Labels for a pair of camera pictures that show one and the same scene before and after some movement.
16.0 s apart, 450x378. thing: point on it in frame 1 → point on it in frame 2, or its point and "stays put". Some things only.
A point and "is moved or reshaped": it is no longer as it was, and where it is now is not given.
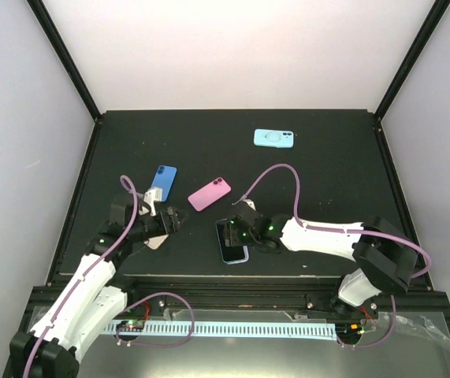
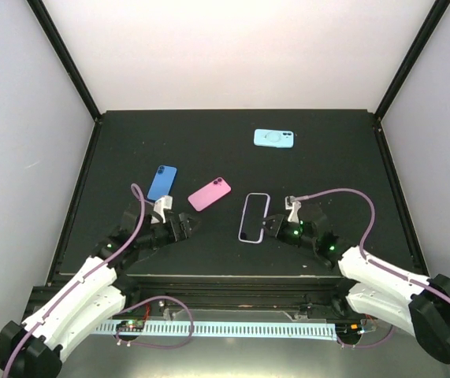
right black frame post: [435, 14] stays put
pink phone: [209, 194] stays put
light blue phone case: [273, 138] stays put
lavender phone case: [231, 254] is moved or reshaped
